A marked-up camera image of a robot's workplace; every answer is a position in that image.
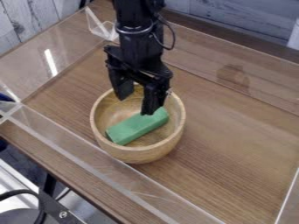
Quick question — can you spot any black table leg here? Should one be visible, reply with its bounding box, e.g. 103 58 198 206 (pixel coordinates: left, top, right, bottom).
43 174 58 196

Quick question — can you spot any clear acrylic barrier wall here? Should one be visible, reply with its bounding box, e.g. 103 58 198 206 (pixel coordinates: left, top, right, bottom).
0 9 299 224

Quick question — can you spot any black metal bracket with screw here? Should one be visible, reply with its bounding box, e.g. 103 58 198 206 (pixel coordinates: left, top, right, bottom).
35 192 88 224

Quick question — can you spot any black cable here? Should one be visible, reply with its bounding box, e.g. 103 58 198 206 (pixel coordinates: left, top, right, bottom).
0 189 48 224

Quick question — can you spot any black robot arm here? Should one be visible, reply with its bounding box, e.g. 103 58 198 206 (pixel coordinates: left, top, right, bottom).
104 0 175 116

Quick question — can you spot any green rectangular block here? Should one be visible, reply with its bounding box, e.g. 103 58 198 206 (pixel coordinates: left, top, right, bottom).
106 108 170 145

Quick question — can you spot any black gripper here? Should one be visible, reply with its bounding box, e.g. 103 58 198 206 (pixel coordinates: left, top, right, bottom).
104 27 174 116

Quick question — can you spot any blue object at left edge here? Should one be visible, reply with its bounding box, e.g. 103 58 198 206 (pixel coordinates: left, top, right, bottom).
0 92 16 152

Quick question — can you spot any brown wooden bowl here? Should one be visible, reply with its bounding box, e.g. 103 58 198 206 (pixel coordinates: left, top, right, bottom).
90 85 187 164

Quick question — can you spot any clear acrylic corner bracket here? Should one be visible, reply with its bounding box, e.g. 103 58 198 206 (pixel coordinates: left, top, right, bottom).
86 7 118 42

